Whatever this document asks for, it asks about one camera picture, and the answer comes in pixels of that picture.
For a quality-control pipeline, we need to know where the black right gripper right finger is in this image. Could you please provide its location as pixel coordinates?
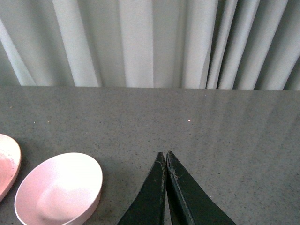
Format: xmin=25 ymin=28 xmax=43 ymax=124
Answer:
xmin=166 ymin=151 xmax=235 ymax=225

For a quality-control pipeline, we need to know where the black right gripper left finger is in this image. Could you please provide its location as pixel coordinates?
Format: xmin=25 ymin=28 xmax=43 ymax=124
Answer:
xmin=118 ymin=152 xmax=167 ymax=225

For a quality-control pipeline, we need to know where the pale pink small bowl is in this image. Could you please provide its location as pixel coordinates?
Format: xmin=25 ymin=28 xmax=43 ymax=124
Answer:
xmin=14 ymin=152 xmax=103 ymax=225

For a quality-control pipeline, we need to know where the pink round plate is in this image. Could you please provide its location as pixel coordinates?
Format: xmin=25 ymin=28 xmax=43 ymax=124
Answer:
xmin=0 ymin=134 xmax=22 ymax=201

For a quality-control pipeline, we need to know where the white pleated curtain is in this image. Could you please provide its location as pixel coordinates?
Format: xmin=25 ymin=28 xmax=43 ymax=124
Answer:
xmin=0 ymin=0 xmax=300 ymax=90

